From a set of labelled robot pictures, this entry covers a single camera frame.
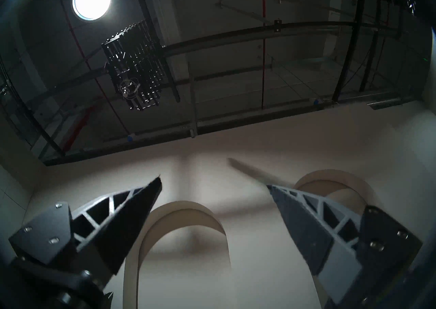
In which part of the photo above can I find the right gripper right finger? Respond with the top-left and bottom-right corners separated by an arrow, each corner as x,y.
267,185 -> 423,306

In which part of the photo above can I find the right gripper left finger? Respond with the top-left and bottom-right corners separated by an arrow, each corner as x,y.
9,176 -> 162,277

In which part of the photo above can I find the black ceiling chandelier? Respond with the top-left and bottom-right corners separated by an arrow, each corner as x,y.
102,20 -> 167,111

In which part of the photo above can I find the round white ceiling light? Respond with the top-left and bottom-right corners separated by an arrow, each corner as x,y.
72,0 -> 111,21

